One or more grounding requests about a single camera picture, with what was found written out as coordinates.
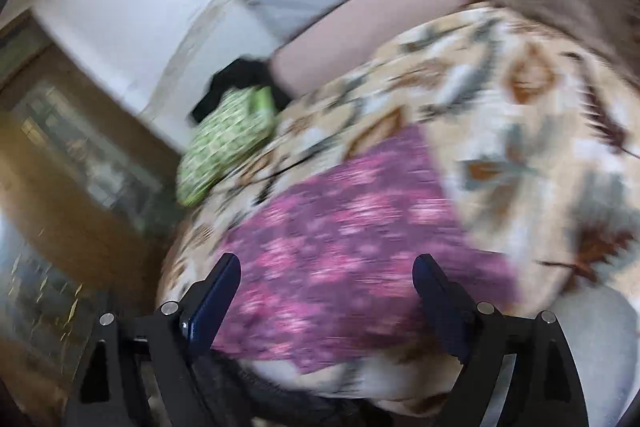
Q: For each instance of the black garment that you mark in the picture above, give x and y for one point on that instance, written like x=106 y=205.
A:
x=242 y=73

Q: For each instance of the purple floral shirt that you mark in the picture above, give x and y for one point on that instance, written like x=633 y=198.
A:
x=326 y=265

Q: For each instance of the pink bolster cushion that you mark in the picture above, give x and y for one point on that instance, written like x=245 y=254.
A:
x=346 y=38

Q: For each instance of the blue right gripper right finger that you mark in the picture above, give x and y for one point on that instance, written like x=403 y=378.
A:
x=447 y=307

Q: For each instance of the leaf patterned beige blanket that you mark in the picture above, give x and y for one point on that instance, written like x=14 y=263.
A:
x=535 y=142

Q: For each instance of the green patterned pillow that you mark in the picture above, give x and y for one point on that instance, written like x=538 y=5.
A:
x=242 y=122

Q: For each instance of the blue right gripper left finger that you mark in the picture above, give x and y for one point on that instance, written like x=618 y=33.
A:
x=206 y=303

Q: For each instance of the wooden glass wardrobe door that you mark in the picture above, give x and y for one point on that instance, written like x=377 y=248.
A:
x=86 y=209

